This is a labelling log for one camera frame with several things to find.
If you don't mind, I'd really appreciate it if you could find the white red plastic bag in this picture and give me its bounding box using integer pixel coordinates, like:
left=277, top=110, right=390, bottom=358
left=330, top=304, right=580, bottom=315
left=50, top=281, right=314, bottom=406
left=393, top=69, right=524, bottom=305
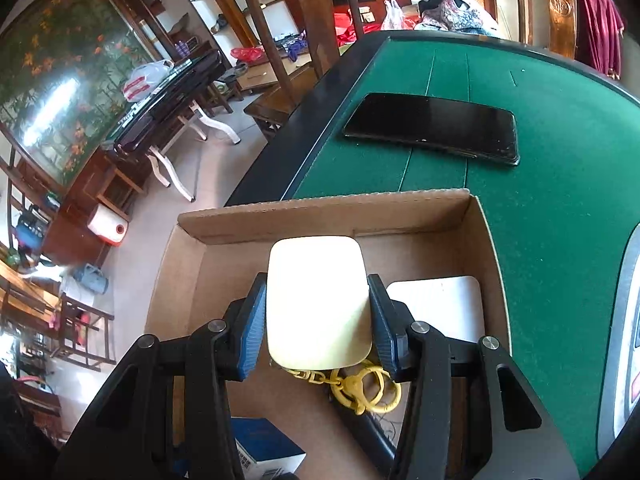
left=122, top=60, right=175, bottom=102

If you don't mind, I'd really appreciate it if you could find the wooden chair plain backrest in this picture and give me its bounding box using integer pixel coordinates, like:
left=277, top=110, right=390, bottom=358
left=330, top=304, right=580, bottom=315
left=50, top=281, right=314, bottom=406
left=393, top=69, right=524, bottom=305
left=222, top=0, right=366, bottom=142

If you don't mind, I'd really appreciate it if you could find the red fabric bundle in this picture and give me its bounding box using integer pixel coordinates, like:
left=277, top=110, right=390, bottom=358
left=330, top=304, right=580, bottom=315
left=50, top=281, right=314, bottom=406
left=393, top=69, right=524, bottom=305
left=334, top=10, right=386, bottom=48

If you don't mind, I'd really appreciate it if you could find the small wooden chair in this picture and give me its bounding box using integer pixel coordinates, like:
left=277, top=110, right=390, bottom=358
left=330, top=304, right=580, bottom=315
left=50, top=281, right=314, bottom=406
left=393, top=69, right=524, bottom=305
left=52, top=292, right=116, bottom=372

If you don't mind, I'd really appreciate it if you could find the blue white small box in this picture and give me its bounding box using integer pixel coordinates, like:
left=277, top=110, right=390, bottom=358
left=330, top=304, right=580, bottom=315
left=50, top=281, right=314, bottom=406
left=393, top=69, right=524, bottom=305
left=230, top=416, right=307, bottom=480

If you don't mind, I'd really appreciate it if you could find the black electronic keyboard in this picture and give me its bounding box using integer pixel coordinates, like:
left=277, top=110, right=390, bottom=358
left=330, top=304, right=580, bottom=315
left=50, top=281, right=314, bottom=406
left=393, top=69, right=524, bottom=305
left=102, top=50, right=241, bottom=203

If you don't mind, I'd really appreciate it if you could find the wooden chair carved backrest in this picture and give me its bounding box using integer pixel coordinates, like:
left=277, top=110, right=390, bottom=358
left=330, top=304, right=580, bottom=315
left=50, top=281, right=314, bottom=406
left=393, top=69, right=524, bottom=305
left=467, top=0, right=581, bottom=58

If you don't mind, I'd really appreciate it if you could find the round table control panel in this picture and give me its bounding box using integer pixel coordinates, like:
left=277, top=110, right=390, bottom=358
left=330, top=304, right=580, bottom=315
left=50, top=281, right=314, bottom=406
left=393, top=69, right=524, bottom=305
left=597, top=222, right=640, bottom=453

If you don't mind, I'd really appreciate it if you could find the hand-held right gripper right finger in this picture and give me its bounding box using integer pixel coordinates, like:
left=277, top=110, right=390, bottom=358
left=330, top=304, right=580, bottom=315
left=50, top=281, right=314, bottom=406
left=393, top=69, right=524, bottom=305
left=367, top=274, right=581, bottom=480

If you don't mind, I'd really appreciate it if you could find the wooden sideboard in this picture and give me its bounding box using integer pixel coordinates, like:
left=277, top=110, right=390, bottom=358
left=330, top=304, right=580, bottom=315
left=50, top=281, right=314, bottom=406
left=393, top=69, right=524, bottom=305
left=42, top=150, right=151, bottom=266

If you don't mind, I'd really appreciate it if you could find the wooden coffee table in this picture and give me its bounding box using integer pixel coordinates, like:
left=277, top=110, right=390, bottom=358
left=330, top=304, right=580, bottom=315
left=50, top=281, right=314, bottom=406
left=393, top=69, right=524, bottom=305
left=235, top=60, right=281, bottom=93

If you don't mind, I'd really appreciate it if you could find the black smartphone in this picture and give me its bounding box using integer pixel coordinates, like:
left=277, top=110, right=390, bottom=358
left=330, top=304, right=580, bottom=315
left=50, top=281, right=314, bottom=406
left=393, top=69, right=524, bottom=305
left=342, top=92, right=521, bottom=166

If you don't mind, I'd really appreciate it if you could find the white square adapter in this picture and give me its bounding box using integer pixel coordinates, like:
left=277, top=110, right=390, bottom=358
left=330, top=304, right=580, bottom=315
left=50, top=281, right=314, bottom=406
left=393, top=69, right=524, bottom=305
left=387, top=275, right=486, bottom=346

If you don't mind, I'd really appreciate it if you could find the cardboard box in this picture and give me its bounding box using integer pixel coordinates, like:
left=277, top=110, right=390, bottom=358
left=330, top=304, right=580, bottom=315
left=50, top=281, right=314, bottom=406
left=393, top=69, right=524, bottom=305
left=145, top=188, right=511, bottom=480

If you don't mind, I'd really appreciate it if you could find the yellow keychain clasp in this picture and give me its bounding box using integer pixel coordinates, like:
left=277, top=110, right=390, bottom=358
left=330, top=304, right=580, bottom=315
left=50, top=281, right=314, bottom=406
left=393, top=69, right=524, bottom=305
left=280, top=360, right=401, bottom=416

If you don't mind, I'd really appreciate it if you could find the cream rounded case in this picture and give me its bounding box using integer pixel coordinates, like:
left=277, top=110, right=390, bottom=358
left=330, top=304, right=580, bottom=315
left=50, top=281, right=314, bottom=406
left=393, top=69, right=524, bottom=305
left=266, top=236, right=373, bottom=370

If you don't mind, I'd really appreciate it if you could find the pile of clothes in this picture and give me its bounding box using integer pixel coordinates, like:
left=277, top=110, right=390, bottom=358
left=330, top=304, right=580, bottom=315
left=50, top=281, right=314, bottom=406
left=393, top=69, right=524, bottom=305
left=415, top=0, right=501, bottom=36

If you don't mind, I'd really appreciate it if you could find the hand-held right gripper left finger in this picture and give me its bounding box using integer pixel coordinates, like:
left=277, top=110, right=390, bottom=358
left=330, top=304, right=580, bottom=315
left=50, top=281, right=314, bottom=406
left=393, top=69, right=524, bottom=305
left=52, top=272, right=271, bottom=480

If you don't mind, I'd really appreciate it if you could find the dark red cloth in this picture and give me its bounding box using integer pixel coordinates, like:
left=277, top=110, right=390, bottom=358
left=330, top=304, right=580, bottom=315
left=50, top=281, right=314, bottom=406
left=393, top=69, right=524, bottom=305
left=575, top=0, right=626, bottom=81

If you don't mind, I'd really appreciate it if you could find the blue jug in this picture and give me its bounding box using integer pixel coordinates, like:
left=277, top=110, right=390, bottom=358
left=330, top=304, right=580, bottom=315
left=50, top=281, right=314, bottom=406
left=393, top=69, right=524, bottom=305
left=72, top=263, right=109, bottom=295

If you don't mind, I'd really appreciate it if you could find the framed flower painting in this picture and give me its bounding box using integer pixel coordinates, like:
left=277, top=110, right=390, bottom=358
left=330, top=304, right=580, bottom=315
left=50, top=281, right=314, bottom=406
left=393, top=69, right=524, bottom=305
left=0, top=0, right=156, bottom=191

